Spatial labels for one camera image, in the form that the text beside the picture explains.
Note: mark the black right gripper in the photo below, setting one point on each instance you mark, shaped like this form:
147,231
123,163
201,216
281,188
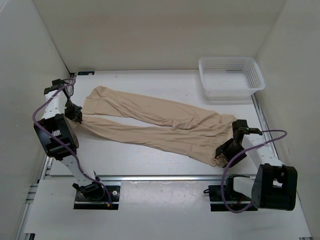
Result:
223,148

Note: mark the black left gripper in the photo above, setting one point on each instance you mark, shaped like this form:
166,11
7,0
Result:
77,115

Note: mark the beige trousers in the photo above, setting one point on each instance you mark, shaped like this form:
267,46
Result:
157,123

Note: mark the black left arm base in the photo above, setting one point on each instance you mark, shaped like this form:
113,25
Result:
95,197

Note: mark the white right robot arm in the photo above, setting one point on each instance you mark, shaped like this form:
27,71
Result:
274,186

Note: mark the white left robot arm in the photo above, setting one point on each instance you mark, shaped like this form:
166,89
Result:
72,162

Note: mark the white plastic basket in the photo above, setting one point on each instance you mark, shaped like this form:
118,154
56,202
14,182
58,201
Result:
230,77

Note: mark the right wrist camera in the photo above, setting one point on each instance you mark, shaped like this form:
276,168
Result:
240,127

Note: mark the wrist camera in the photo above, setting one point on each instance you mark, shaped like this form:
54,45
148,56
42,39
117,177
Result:
59,83
240,127

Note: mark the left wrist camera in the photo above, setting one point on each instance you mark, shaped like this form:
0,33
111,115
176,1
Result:
59,83

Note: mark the aluminium right side rail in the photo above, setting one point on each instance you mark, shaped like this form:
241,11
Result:
265,127

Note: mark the aluminium left side rail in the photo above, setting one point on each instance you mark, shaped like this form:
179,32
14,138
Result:
48,119

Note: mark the aluminium table edge rail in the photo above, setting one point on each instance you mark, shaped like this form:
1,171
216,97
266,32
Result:
161,178

